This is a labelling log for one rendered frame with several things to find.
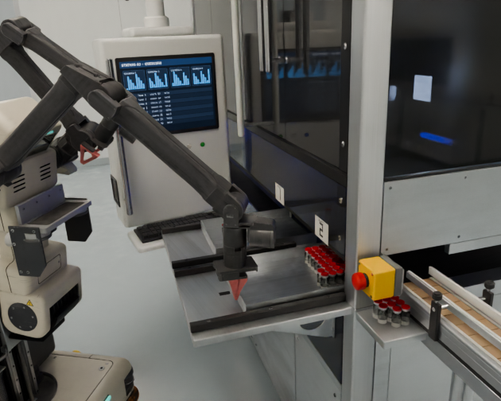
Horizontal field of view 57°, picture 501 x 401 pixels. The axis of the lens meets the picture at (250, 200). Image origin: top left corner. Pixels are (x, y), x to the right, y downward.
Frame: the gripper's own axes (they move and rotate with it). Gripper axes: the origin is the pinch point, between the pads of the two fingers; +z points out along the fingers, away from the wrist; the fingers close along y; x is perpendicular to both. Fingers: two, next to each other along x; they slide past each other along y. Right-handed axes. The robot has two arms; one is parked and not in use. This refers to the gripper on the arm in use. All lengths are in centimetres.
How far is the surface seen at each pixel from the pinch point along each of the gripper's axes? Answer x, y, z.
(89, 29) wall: 544, -50, -75
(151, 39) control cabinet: 89, -10, -62
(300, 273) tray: 9.9, 21.6, 1.8
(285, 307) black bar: -7.9, 10.5, 0.4
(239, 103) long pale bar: 65, 18, -40
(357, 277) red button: -18.5, 23.6, -11.5
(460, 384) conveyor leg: -33, 43, 10
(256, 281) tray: 9.9, 8.5, 2.3
